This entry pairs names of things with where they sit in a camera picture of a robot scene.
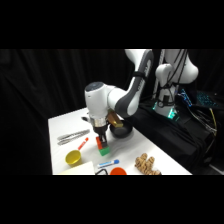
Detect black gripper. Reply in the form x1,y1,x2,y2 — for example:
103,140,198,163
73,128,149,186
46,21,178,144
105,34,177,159
93,125,109,147

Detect green cube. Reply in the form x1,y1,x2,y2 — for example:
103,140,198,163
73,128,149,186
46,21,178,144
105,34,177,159
97,144,111,157

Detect red marker pen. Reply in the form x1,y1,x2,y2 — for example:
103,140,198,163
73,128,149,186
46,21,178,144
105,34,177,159
77,136,90,151

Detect blue and white marker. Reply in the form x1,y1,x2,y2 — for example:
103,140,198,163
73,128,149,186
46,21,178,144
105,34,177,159
97,159,120,168

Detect silver metal tongs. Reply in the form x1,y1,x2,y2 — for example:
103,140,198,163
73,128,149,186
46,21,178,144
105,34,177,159
56,128,91,147

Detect black clip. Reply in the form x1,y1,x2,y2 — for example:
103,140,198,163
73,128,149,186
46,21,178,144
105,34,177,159
94,168,110,176

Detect yellow cup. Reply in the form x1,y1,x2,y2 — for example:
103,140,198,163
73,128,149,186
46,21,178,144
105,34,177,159
64,149,83,167

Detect orange lid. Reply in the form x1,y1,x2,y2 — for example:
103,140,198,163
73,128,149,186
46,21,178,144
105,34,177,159
109,166,128,176

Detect beige paper sheet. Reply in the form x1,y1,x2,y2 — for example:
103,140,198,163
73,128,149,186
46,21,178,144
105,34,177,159
54,161,97,176

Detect tan ginger root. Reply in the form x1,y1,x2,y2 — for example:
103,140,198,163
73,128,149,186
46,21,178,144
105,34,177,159
134,152,163,176

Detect black cloth-covered robot stand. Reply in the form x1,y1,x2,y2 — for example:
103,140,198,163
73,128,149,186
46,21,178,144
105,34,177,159
128,99,216,175

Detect green base light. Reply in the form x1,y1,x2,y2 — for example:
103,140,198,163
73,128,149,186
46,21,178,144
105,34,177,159
167,108,180,121

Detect black curtain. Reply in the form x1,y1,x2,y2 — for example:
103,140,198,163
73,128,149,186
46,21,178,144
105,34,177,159
0,49,224,176

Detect backlit black keyboard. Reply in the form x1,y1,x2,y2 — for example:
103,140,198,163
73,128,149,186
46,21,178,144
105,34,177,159
195,91,222,108

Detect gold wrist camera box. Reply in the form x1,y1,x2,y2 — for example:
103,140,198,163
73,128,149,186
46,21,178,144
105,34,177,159
106,111,124,128

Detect yellow cable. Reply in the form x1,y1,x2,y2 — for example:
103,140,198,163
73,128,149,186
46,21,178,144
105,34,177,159
208,107,218,136

